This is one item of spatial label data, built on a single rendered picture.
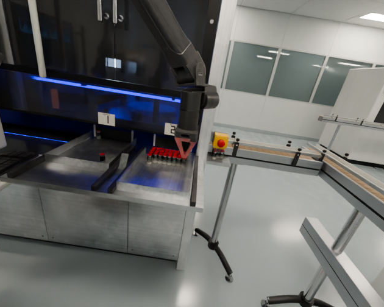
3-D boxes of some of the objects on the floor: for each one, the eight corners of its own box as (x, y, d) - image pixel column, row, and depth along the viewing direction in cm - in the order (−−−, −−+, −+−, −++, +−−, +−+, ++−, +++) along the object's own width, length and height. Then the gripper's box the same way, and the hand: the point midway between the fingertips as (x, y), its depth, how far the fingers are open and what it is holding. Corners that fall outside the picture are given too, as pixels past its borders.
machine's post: (177, 261, 141) (254, -193, 60) (184, 262, 141) (272, -190, 60) (176, 269, 135) (259, -223, 54) (184, 270, 135) (280, -220, 54)
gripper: (180, 104, 59) (175, 150, 65) (175, 111, 49) (170, 163, 56) (201, 107, 59) (195, 152, 65) (201, 114, 49) (194, 166, 56)
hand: (184, 155), depth 60 cm, fingers closed
